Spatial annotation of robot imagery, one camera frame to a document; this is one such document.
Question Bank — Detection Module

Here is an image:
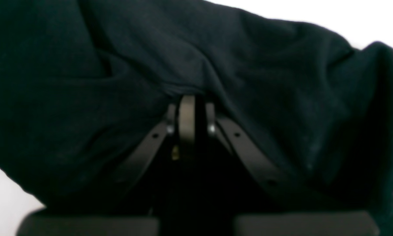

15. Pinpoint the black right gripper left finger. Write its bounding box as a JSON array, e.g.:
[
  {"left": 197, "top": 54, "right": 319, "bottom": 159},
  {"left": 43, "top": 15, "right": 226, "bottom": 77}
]
[{"left": 16, "top": 95, "right": 196, "bottom": 236}]

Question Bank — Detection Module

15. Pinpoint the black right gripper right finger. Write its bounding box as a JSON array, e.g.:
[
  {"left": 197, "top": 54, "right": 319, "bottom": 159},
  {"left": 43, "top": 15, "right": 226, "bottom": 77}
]
[{"left": 205, "top": 103, "right": 380, "bottom": 236}]

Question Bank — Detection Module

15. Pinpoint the black T-shirt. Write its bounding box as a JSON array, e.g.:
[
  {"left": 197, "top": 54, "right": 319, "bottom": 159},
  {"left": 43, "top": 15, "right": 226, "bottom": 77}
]
[{"left": 0, "top": 0, "right": 393, "bottom": 236}]

